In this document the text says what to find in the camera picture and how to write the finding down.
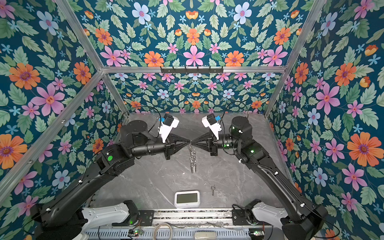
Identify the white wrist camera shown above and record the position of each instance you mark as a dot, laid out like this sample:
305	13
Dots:
212	122
168	122

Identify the aluminium frame post back right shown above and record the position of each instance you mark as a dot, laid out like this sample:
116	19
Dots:
306	29

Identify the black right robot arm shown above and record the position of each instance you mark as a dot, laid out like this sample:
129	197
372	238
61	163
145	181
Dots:
298	218

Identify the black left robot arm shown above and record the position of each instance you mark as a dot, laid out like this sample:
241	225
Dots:
64	218

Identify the aluminium frame post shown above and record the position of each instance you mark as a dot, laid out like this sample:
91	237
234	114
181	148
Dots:
91	52
306	29

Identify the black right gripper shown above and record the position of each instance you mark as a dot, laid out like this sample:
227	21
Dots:
205	147

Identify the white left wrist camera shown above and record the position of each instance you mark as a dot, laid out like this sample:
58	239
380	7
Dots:
168	122

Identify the black hook rail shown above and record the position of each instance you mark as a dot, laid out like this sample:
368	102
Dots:
192	70

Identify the aluminium frame post back left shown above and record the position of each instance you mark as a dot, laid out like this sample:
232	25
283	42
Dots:
91	52

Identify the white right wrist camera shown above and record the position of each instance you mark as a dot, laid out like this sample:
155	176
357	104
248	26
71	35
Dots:
212	122

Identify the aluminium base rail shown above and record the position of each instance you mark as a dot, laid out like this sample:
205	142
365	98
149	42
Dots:
192	216

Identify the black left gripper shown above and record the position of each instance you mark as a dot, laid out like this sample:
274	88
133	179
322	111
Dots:
175	148

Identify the white digital timer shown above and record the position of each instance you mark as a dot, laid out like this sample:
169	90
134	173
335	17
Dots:
187	199

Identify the steel key holder plate with rings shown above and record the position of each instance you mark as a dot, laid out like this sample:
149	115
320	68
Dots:
193	161

